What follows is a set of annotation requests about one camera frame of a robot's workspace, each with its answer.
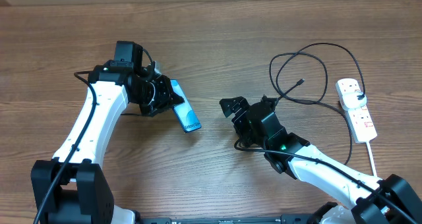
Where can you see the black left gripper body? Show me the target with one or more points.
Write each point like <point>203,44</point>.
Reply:
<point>153,96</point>

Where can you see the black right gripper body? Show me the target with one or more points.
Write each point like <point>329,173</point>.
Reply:
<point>246,132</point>

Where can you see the blue Galaxy smartphone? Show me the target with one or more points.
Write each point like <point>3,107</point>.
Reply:
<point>184,111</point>

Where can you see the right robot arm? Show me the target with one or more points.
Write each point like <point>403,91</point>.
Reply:
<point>357,197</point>

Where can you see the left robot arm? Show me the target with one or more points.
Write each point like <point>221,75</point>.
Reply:
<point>71,186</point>

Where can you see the white charger plug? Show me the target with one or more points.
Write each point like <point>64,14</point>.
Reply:
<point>352,100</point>

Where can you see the white power strip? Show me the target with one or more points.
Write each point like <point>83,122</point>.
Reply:
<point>361,124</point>

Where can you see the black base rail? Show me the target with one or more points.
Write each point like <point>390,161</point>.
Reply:
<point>297,218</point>

